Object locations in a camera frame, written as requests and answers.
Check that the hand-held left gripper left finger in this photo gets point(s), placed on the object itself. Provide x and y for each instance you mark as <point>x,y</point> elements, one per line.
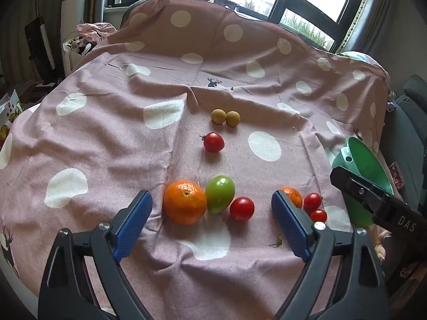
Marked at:
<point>133,226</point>

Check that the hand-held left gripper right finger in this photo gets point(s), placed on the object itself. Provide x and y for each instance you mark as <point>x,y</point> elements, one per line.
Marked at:
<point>290,226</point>

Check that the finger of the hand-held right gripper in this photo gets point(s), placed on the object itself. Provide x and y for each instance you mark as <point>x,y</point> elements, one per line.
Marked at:
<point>367,200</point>

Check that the small orange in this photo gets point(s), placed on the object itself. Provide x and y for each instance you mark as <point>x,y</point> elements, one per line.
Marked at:
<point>293,197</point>

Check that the small red cherry tomato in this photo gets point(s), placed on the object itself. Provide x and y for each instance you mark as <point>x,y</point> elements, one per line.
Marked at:
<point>312,202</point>
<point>319,216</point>

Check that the green plastic bowl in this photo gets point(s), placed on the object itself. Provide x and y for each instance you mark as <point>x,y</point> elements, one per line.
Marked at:
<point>363,160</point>

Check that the medium red tomato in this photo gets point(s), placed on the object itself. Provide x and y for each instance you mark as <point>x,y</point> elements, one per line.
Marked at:
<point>242,209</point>

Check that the large orange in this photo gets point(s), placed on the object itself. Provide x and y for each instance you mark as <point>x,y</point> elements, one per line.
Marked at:
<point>185,203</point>

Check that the green unripe tomato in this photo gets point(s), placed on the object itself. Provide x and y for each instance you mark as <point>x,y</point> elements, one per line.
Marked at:
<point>218,193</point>

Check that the red tomato with stem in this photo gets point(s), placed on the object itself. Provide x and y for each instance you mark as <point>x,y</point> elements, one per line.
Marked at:
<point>214,142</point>

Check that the dried green tomato calyx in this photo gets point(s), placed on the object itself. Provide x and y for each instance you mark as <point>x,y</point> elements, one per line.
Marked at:
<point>277,242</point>

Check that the grey chair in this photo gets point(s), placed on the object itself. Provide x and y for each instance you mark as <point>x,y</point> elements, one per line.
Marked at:
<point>407,130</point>

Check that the pink polka-dot blanket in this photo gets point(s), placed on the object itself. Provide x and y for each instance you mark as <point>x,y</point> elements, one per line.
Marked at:
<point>100,140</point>

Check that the brown longan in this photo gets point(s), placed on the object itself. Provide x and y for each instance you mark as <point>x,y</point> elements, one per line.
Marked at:
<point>233,118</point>
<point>218,116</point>

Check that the light blue pillow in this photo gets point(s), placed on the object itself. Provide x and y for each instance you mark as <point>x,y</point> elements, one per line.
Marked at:
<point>362,58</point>

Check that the printed plastic bag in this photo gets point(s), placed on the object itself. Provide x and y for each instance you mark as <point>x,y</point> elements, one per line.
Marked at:
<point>11,106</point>

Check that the grey curtain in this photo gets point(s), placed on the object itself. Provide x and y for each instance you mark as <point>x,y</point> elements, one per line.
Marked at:
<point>370,13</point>

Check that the black white printed cloth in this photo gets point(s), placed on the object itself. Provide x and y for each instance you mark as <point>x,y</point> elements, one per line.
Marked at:
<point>78,45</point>

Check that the crumpled pink clothes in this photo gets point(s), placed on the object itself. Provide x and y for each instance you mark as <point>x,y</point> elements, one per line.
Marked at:
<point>96,30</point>

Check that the black device with white stick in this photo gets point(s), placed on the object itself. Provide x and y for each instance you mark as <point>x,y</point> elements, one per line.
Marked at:
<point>36,46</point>

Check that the white panel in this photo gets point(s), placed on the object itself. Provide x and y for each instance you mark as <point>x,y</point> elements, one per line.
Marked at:
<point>73,16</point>

